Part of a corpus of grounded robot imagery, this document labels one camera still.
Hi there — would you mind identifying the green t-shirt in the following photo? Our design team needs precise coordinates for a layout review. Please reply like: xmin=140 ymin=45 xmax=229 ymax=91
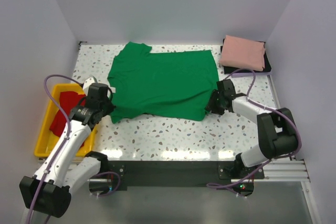
xmin=107 ymin=42 xmax=219 ymax=124

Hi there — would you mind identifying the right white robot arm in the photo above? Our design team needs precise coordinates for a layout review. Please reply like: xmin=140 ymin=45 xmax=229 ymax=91
xmin=205 ymin=79 xmax=301 ymax=178

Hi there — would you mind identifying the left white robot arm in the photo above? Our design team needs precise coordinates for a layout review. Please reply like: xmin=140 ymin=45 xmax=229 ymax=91
xmin=19 ymin=77 xmax=121 ymax=223

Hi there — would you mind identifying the red t-shirt in bin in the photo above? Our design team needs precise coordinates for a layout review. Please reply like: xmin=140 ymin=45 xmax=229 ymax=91
xmin=49 ymin=91 xmax=87 ymax=147

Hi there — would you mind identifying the folded lavender t-shirt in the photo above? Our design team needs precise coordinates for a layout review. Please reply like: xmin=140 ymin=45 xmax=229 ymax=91
xmin=232 ymin=72 xmax=272 ymax=78

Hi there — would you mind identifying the folded pink t-shirt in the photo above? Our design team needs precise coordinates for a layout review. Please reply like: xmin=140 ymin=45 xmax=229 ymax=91
xmin=219 ymin=35 xmax=265 ymax=71

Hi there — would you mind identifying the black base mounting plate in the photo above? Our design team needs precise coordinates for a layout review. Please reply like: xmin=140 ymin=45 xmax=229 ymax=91
xmin=78 ymin=159 xmax=265 ymax=192

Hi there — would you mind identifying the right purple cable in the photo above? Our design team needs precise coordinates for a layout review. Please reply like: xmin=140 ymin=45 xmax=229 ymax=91
xmin=206 ymin=68 xmax=303 ymax=190

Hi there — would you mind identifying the purple cable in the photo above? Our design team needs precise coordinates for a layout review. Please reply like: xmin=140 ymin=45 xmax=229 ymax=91
xmin=27 ymin=74 xmax=121 ymax=224
xmin=206 ymin=68 xmax=303 ymax=190

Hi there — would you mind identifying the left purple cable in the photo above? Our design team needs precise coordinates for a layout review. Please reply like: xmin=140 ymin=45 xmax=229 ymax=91
xmin=27 ymin=74 xmax=121 ymax=224

